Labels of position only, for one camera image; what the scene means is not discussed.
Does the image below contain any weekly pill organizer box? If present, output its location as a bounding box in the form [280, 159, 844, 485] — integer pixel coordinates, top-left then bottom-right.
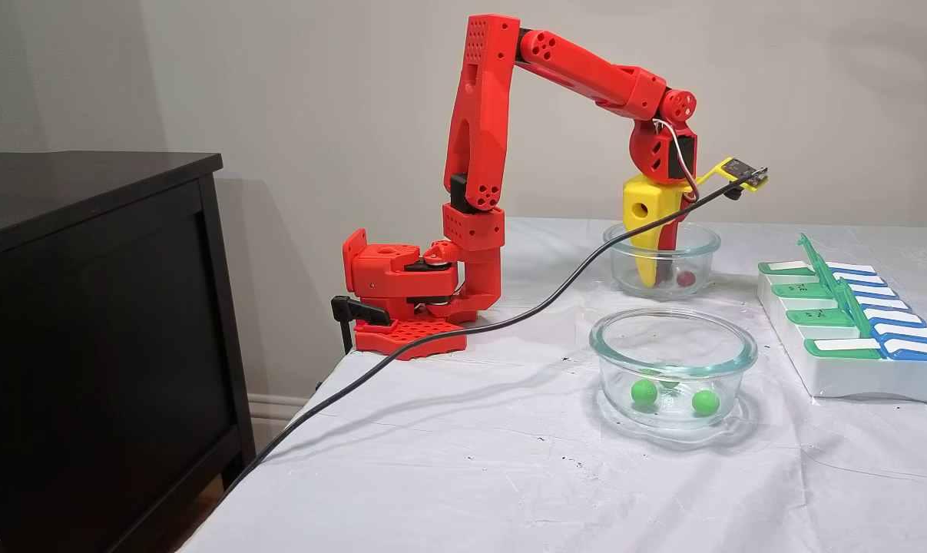
[756, 233, 927, 404]

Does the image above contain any clear glass bowl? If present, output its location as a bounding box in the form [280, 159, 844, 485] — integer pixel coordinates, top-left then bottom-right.
[604, 221, 723, 302]
[588, 307, 760, 435]

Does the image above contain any white tablecloth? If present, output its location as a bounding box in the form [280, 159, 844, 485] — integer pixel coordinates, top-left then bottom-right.
[179, 217, 927, 553]

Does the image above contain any black table clamp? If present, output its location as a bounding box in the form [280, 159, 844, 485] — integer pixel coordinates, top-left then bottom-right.
[330, 295, 393, 354]

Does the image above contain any white baseboard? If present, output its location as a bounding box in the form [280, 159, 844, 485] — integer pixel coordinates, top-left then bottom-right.
[247, 393, 316, 450]

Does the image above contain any black wooden cabinet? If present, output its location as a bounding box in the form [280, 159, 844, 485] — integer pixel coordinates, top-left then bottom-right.
[0, 151, 258, 553]

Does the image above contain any black camera cable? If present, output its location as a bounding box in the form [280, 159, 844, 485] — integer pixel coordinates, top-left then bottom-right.
[223, 169, 767, 492]

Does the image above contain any camera board on yellow mount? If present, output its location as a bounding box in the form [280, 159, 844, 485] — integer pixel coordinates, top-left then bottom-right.
[697, 157, 770, 202]

